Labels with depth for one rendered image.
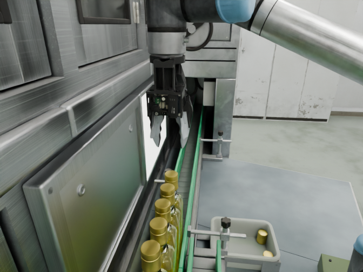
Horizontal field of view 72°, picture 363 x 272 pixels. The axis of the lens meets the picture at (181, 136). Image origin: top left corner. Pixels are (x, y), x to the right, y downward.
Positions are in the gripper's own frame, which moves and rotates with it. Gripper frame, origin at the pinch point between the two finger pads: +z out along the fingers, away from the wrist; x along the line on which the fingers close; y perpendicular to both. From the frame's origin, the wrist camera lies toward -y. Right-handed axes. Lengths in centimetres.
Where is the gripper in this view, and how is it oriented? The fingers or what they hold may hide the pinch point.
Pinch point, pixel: (170, 141)
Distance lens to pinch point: 59.7
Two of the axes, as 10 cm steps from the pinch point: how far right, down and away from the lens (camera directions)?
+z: 0.0, 9.1, 4.1
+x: 9.9, 0.5, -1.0
